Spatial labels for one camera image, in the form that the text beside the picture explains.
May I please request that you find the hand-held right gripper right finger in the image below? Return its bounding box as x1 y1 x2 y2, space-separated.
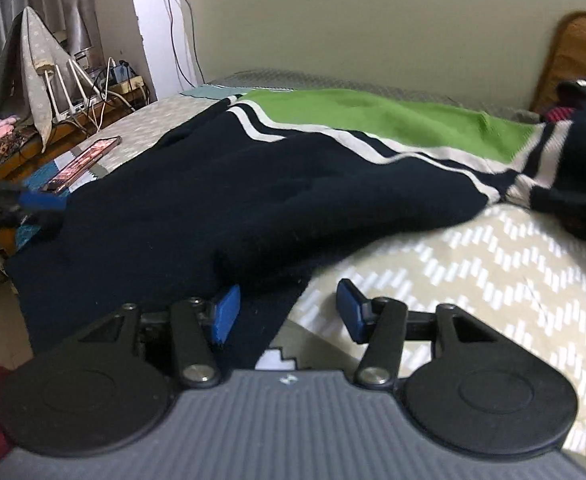
336 278 511 389

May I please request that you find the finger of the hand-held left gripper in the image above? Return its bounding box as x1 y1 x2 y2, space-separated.
0 179 70 212

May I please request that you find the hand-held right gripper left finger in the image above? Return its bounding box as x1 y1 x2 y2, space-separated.
67 284 242 389

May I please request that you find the navy green striped sweater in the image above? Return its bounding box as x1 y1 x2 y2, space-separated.
8 87 586 373

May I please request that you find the pile of dark red-striped clothes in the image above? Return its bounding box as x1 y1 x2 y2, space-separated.
543 74 586 126

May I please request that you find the smartphone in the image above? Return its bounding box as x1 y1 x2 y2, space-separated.
40 136 123 195

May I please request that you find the wooden side table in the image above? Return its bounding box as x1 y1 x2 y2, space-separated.
0 77 146 181

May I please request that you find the white router with antennas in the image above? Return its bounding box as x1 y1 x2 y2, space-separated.
43 57 105 123

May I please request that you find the beige patterned bedsheet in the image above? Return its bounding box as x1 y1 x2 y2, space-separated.
18 70 586 461

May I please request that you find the grey dotted ironing board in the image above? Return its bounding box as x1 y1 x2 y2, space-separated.
0 6 74 153

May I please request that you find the beige power strip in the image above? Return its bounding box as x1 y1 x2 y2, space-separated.
106 75 146 97

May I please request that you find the wooden headboard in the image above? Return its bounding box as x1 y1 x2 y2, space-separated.
530 10 586 116

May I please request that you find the black wall cable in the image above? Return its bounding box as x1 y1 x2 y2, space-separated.
153 0 205 88

